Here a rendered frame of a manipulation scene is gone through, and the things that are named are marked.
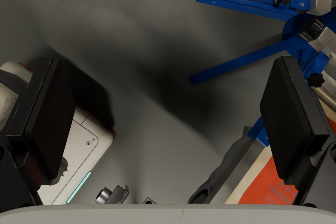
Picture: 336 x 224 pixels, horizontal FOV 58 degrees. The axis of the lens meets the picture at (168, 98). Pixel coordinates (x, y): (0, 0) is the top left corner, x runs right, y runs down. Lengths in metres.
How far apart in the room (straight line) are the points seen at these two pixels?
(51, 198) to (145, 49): 0.97
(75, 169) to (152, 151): 0.50
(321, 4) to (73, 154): 1.22
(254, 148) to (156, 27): 1.18
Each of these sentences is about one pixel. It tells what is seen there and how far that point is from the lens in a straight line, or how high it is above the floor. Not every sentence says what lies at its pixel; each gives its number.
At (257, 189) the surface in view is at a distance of 1.00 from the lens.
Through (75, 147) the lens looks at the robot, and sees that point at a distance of 1.57.
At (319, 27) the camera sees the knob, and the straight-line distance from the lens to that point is 1.00.
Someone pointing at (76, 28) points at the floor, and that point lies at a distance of 1.91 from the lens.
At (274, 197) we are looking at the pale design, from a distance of 1.04.
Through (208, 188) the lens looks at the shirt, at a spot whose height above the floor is 0.76.
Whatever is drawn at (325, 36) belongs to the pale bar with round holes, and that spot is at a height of 1.04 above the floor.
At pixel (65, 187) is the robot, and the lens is 1.62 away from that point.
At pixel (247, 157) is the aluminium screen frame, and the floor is 0.99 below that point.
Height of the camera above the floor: 1.83
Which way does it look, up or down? 80 degrees down
